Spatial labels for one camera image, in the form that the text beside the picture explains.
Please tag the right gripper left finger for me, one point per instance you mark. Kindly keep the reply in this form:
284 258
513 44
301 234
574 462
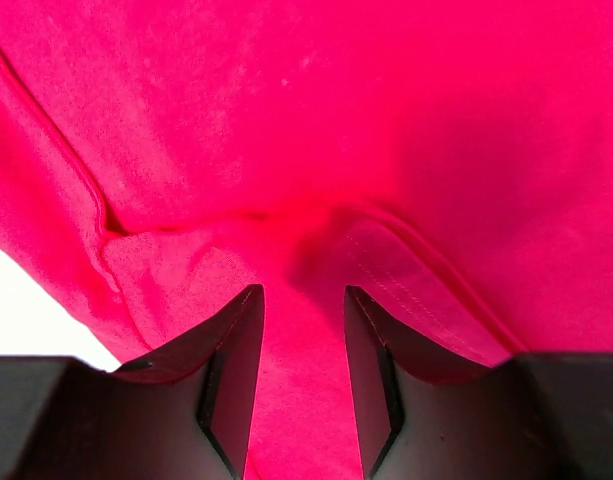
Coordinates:
181 411

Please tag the red t-shirt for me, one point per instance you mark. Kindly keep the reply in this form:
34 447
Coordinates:
452 158

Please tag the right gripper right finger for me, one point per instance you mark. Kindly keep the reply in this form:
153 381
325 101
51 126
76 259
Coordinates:
424 412

